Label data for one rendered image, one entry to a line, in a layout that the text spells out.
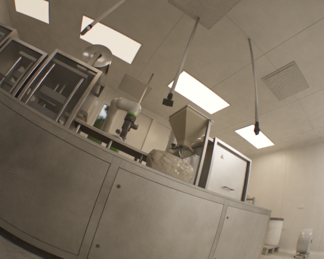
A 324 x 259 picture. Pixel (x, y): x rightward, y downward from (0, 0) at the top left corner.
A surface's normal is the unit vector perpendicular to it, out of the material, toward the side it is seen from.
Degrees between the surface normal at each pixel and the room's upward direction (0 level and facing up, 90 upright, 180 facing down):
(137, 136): 90
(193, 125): 114
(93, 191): 90
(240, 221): 90
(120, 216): 90
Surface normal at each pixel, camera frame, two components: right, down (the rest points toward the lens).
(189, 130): 0.30, 0.11
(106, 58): 0.46, -0.26
